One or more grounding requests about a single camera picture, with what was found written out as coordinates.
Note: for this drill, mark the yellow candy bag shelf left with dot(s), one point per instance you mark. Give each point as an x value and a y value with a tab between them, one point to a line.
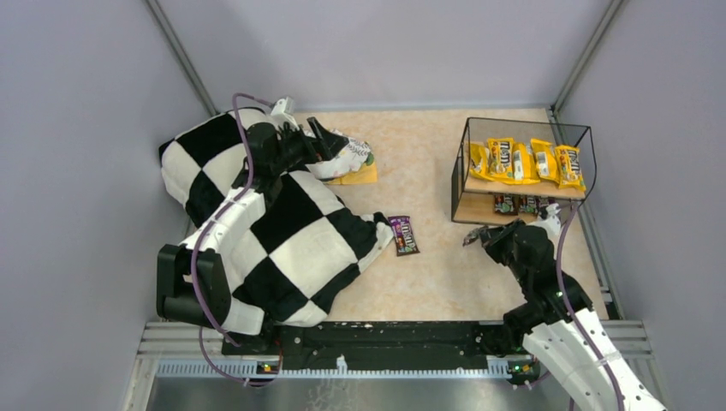
524	165

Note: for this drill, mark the yellow m&m bag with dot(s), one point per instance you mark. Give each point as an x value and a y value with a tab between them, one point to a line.
570	172
500	166

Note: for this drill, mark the yellow candy bag barcode side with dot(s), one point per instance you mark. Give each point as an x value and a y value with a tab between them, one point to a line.
479	159

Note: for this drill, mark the yellow candy bag shelf middle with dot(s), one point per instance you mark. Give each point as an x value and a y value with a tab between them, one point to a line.
545	160

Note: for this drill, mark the yellow m&m bag on shelf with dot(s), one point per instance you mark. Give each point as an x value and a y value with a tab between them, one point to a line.
570	172

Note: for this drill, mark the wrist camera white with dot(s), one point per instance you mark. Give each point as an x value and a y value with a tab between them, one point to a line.
549	219
282	113

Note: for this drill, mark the black wire mesh shelf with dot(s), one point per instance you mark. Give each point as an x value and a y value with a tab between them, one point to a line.
472	199

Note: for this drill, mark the black white checkered cloth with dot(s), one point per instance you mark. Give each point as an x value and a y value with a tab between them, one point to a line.
283	232

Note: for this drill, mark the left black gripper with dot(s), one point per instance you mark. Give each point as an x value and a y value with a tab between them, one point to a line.
309	144

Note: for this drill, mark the purple m&m bag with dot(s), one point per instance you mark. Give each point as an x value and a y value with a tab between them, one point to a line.
505	204
403	235
474	235

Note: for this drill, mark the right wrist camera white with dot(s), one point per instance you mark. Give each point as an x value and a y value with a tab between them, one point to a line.
549	219

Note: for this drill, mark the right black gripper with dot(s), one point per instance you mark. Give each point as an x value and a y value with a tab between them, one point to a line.
490	236

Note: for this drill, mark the animal print white cloth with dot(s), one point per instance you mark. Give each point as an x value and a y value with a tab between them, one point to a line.
349	159

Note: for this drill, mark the yellow cloth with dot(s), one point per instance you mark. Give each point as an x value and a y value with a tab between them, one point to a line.
367	174

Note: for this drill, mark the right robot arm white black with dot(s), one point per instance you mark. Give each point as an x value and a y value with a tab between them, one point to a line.
557	323

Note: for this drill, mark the yellow candy bag shelf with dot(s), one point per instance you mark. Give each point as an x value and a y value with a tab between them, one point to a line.
545	160
524	165

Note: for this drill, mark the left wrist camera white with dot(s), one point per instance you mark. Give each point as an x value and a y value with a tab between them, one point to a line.
282	113

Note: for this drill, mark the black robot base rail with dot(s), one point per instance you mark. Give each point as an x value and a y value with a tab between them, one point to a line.
430	347

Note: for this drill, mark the yellow m&m bag front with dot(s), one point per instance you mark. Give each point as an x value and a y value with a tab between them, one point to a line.
500	166

